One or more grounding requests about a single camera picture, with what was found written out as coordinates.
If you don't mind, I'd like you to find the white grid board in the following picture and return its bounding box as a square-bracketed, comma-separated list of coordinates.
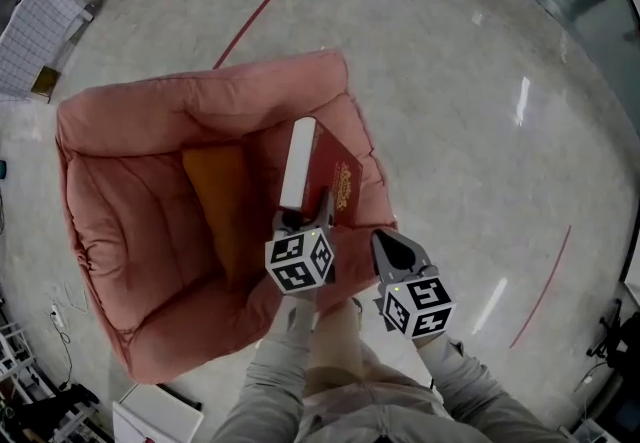
[0, 0, 95, 101]

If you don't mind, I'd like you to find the person's grey shirt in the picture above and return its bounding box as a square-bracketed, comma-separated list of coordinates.
[294, 355, 497, 443]

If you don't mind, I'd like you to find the small brown cardboard box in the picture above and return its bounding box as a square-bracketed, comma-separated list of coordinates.
[30, 65, 62, 103]

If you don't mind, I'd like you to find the red book with gold ornaments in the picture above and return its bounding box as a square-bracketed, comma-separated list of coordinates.
[278, 116, 364, 228]

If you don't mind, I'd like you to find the pink cushioned armchair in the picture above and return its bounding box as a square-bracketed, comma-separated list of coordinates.
[54, 48, 400, 386]

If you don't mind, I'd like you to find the yellow cushion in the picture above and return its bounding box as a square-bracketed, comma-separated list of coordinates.
[180, 144, 262, 293]

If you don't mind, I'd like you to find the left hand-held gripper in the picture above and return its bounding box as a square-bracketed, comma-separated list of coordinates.
[263, 187, 337, 296]

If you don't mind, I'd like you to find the person's right forearm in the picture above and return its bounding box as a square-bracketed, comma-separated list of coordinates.
[414, 333, 569, 443]

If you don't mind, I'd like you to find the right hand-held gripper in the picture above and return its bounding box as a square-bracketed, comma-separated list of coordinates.
[371, 228, 458, 342]

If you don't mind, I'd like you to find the person's leg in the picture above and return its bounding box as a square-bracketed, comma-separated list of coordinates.
[305, 299, 365, 385]

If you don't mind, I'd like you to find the white box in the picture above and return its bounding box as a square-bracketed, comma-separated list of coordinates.
[111, 382, 205, 443]

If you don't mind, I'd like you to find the person's left forearm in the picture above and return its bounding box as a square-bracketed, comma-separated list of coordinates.
[212, 288, 322, 443]

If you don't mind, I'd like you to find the red floor tape strip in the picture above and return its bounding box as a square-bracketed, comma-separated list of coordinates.
[508, 224, 573, 350]
[211, 0, 289, 71]

